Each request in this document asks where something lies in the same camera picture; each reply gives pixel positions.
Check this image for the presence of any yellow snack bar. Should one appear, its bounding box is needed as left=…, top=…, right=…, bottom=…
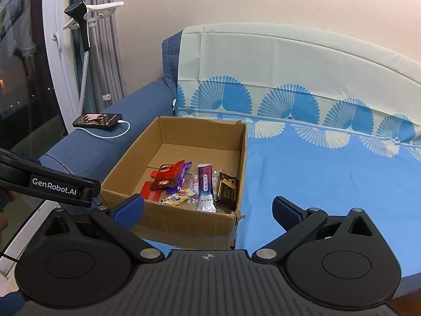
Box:
left=158, top=188, right=194, bottom=206

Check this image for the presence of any dark red snack pouch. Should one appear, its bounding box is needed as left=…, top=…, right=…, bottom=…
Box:
left=150, top=160, right=185, bottom=191

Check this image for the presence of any black gold snack bar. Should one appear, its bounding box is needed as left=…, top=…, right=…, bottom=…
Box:
left=215, top=172, right=239, bottom=210

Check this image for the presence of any clear bag of candies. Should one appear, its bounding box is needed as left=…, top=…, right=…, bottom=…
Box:
left=183, top=171, right=219, bottom=204

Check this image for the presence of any purple chocolate bar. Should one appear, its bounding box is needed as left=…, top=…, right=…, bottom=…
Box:
left=166, top=162, right=192, bottom=195

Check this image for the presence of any purple white sachet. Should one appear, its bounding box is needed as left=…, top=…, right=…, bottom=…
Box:
left=198, top=163, right=216, bottom=213

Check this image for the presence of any red stick snack packet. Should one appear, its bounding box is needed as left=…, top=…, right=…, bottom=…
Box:
left=150, top=164, right=178, bottom=180

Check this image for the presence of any person's left hand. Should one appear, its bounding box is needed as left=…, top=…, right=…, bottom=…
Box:
left=0, top=190, right=16, bottom=232

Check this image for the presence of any blue sofa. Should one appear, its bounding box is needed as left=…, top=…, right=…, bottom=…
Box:
left=39, top=32, right=181, bottom=182

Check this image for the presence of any brown cardboard box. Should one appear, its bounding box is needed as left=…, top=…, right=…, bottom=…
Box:
left=101, top=116, right=248, bottom=250

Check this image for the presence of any black smartphone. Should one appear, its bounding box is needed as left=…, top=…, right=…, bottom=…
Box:
left=73, top=113, right=122, bottom=131

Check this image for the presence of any blue white patterned sofa cover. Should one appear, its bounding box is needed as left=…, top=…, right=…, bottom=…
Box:
left=177, top=24, right=420, bottom=276

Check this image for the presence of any black white phone stand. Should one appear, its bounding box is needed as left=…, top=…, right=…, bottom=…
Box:
left=63, top=0, right=124, bottom=116

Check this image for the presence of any white charging cable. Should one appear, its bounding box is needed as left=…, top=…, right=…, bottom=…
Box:
left=83, top=119, right=131, bottom=140

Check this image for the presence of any white window frame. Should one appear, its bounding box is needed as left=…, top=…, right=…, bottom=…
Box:
left=42, top=0, right=79, bottom=133

